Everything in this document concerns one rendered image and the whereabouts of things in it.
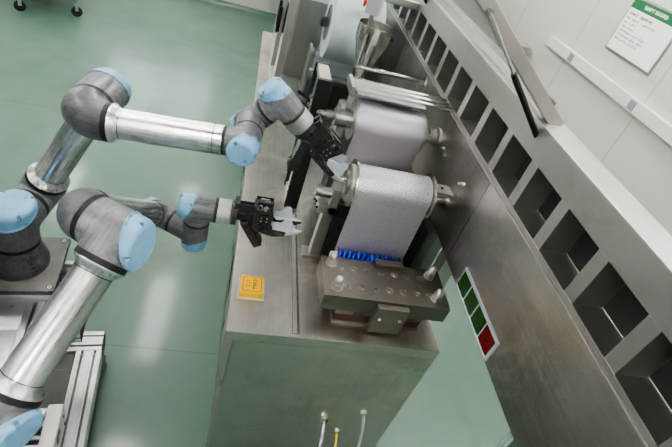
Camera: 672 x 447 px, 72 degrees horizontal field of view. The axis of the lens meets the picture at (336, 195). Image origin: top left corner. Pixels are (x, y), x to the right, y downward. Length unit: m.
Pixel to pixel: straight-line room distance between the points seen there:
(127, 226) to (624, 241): 0.96
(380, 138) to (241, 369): 0.85
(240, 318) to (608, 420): 0.92
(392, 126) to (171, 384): 1.50
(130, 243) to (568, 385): 0.91
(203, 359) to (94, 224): 1.42
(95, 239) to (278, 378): 0.77
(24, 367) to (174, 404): 1.24
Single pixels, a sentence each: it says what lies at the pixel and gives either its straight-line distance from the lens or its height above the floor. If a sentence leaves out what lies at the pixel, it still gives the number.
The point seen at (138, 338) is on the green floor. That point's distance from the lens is 2.46.
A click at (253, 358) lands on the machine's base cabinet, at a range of 1.49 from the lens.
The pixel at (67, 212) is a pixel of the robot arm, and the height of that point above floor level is 1.28.
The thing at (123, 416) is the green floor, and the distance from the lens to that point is 2.27.
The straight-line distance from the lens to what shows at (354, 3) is 2.20.
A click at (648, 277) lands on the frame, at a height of 1.62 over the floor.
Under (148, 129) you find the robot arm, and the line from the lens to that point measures 1.19.
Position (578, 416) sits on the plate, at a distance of 1.04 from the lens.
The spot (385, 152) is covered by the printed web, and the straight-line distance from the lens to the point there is 1.59.
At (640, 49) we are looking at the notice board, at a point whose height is 1.45.
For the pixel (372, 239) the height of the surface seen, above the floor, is 1.09.
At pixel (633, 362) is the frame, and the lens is 0.97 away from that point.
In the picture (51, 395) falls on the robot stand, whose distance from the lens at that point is 2.11.
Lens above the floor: 2.02
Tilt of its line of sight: 35 degrees down
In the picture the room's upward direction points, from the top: 19 degrees clockwise
